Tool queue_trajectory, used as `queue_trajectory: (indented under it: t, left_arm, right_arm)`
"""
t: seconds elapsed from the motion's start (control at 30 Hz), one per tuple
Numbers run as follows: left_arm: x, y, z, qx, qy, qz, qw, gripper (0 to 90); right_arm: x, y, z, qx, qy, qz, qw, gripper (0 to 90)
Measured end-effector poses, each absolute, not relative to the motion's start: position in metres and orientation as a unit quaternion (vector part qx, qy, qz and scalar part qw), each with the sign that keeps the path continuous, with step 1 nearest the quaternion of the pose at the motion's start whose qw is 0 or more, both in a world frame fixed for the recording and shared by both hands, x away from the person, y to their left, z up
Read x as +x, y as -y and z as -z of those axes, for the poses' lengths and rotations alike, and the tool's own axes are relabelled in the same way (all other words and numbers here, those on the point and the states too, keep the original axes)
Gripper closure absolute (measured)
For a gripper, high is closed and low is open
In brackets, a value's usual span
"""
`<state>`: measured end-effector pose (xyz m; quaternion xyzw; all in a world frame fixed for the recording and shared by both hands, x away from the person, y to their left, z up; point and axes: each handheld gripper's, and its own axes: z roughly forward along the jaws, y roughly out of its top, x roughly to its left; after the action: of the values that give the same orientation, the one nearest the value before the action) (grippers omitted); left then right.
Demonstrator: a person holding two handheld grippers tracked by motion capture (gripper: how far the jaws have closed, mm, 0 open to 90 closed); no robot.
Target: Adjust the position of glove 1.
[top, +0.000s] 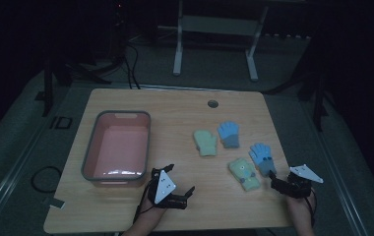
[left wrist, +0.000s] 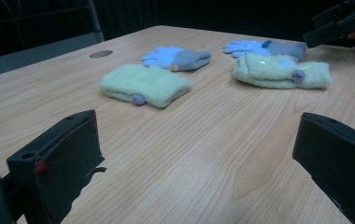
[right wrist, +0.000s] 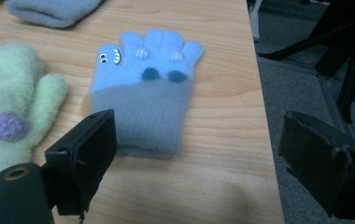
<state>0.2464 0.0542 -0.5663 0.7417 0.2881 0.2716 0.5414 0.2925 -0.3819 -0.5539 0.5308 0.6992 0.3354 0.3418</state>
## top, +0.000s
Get grey tape piece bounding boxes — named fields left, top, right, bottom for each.
left=41, top=196, right=67, bottom=210

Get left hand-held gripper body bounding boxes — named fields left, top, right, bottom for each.
left=147, top=167, right=189, bottom=210

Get black cable loop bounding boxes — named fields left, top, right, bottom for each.
left=30, top=165, right=63, bottom=194

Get green mitten with print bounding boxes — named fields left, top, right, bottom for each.
left=227, top=157, right=262, bottom=193

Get hand-held gripper cable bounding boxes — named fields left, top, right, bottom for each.
left=305, top=187, right=318, bottom=228
left=133, top=178, right=158, bottom=224

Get plain green mitten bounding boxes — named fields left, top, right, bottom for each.
left=192, top=128, right=219, bottom=157

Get white metal stand frame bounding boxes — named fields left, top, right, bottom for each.
left=172, top=0, right=271, bottom=83

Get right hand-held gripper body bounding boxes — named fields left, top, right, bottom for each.
left=280, top=163, right=325, bottom=200

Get black floor bracket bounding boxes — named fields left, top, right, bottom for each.
left=49, top=115, right=74, bottom=130

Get pink basin with grey rim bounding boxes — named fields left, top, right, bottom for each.
left=81, top=109, right=153, bottom=189

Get left hand-held gripper cable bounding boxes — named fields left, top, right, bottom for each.
left=133, top=178, right=158, bottom=224

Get plain blue glove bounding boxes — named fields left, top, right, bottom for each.
left=217, top=120, right=241, bottom=149

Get right hand-held gripper cable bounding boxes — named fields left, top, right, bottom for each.
left=305, top=187, right=318, bottom=228

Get person's right hand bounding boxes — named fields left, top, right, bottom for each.
left=285, top=191, right=317, bottom=221

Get black floor cables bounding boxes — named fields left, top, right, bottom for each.
left=121, top=40, right=142, bottom=90

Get blue glove with print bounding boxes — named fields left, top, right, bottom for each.
left=248, top=142, right=278, bottom=178

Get person's left hand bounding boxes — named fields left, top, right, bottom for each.
left=140, top=196, right=168, bottom=220

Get black tripod stand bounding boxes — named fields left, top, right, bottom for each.
left=263, top=58, right=342, bottom=133
left=34, top=55, right=114, bottom=118

